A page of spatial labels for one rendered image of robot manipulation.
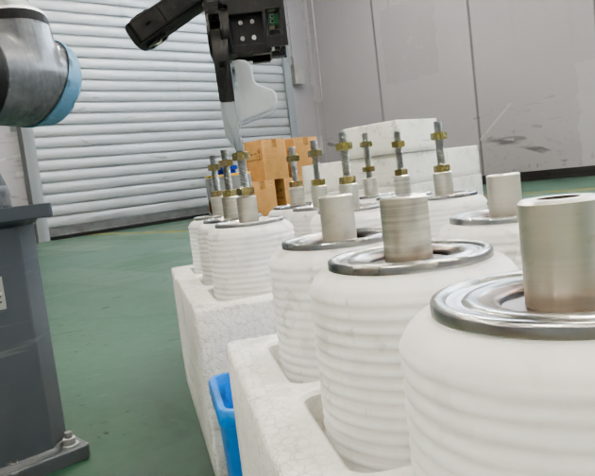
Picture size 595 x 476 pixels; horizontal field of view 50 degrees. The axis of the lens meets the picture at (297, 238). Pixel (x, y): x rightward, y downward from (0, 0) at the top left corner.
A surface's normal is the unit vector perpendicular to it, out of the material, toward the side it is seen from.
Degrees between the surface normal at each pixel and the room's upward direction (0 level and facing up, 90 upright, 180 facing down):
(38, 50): 79
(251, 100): 90
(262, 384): 0
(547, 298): 90
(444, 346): 43
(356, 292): 57
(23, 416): 90
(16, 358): 90
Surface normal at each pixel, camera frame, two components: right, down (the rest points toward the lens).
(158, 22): 0.04, 0.14
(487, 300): -0.07, -0.99
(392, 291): -0.33, -0.43
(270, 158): 0.70, -0.01
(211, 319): 0.25, 0.06
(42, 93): 0.86, 0.37
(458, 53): -0.73, 0.15
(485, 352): -0.58, -0.63
